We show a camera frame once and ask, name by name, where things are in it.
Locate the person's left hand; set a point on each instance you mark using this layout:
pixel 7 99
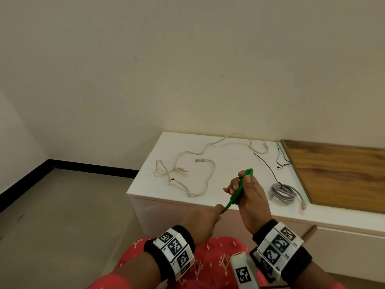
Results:
pixel 201 221

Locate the person's left forearm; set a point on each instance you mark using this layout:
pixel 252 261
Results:
pixel 132 273

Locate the wooden board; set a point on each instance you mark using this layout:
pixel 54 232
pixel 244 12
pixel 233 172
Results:
pixel 337 174

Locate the white low table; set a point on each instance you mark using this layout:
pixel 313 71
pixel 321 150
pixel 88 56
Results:
pixel 156 186

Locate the black wristband with marker tags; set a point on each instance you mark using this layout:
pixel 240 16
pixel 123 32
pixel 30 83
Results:
pixel 176 249
pixel 279 243

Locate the white marker cube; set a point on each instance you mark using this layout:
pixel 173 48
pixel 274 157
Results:
pixel 242 273

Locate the person's right forearm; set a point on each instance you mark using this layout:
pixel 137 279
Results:
pixel 315 276

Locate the person's right hand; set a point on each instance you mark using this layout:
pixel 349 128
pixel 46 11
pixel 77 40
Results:
pixel 255 204

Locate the black baseboard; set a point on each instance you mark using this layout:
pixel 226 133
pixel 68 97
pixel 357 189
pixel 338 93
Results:
pixel 90 169

